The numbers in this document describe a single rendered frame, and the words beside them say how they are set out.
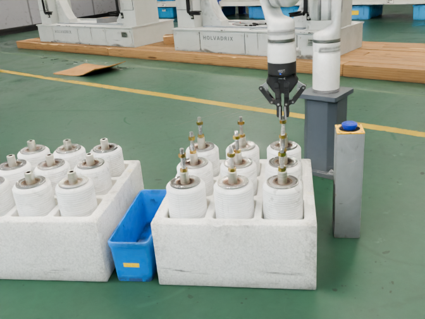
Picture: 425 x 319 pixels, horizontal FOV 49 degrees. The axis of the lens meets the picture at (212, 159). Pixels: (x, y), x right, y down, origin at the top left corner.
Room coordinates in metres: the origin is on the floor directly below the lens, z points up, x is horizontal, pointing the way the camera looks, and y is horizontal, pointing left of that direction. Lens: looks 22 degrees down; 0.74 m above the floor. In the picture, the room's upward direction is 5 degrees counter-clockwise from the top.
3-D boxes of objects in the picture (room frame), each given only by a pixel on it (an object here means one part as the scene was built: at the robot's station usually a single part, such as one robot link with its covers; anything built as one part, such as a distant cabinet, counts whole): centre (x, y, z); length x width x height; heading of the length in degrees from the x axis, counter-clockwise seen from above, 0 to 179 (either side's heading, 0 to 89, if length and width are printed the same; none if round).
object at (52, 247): (1.24, 0.46, 0.09); 0.39 x 0.39 x 0.18; 80
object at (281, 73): (1.24, -0.20, 0.45); 0.08 x 0.08 x 0.09
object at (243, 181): (1.03, -0.04, 0.25); 0.08 x 0.08 x 0.01
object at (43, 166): (1.24, 0.46, 0.25); 0.08 x 0.08 x 0.01
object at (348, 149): (1.16, -0.37, 0.16); 0.07 x 0.07 x 0.31; 79
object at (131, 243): (1.15, 0.20, 0.06); 0.30 x 0.11 x 0.12; 170
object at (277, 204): (1.00, -0.16, 0.16); 0.10 x 0.10 x 0.18
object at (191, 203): (1.05, 0.07, 0.16); 0.10 x 0.10 x 0.18
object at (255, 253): (1.14, -0.07, 0.09); 0.39 x 0.39 x 0.18; 79
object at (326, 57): (1.61, -0.42, 0.39); 0.09 x 0.09 x 0.17; 49
